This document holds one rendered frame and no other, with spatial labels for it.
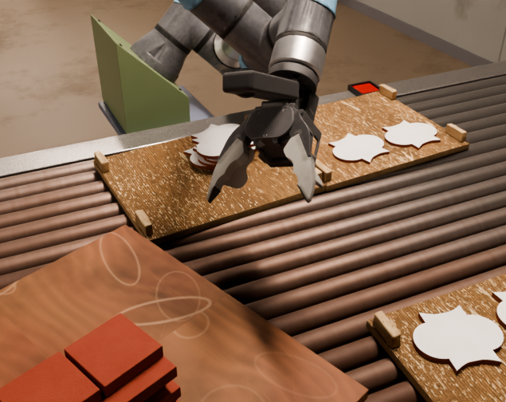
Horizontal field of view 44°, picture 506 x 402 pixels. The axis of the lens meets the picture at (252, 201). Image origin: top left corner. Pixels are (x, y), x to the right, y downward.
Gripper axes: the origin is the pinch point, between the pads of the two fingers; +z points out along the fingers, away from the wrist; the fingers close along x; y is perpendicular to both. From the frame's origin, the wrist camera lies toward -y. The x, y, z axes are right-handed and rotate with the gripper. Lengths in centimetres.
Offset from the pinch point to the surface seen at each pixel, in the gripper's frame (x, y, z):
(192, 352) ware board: 8.8, 7.6, 18.5
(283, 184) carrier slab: 26, 45, -25
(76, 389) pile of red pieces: 1.2, -17.4, 27.0
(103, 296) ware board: 25.3, 5.0, 13.0
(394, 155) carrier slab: 9, 63, -41
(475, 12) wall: 62, 283, -275
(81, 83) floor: 276, 165, -164
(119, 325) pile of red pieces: 2.7, -13.2, 20.1
